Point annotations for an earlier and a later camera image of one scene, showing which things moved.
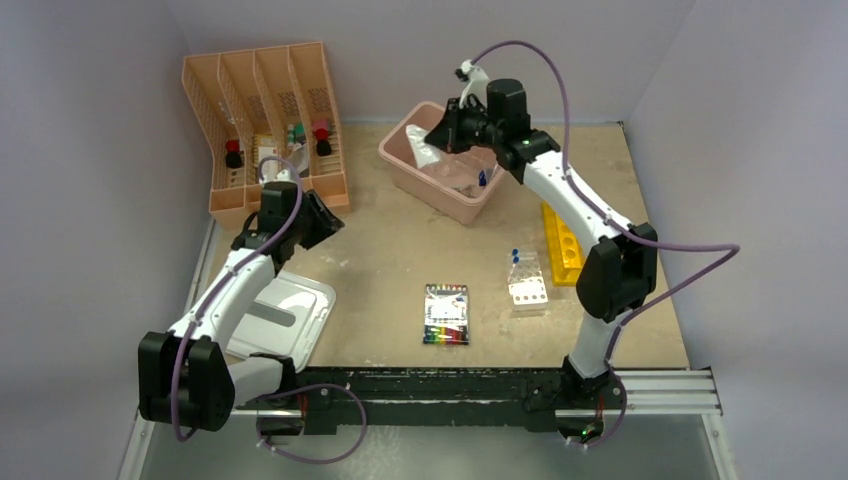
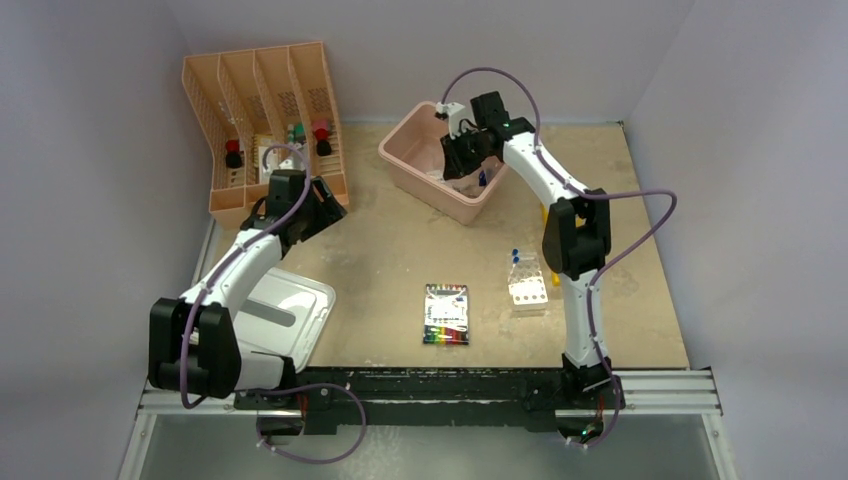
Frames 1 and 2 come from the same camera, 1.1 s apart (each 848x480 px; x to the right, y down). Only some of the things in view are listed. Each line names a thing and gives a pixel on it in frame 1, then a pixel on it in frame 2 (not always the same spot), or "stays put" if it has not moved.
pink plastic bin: (457, 185) stays put
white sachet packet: (425, 154) -> (438, 174)
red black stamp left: (233, 154) stays put
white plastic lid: (288, 318) stays put
